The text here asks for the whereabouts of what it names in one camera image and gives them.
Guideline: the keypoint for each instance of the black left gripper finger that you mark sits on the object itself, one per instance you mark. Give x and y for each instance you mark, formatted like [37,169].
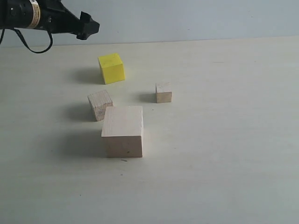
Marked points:
[86,26]

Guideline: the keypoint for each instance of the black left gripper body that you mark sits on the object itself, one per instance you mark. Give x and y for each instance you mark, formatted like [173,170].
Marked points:
[57,19]

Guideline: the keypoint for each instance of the yellow cube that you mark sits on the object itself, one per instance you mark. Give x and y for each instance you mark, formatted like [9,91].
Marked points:
[112,68]

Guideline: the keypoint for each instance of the medium wooden cube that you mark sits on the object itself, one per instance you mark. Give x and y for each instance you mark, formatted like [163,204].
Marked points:
[99,101]

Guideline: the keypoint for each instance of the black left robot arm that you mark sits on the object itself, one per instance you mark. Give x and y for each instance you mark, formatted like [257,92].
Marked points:
[24,14]

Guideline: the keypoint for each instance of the small wooden cube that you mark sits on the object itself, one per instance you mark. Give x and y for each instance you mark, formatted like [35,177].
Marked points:
[163,92]

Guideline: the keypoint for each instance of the large wooden cube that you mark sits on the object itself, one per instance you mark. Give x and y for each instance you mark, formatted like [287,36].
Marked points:
[122,131]

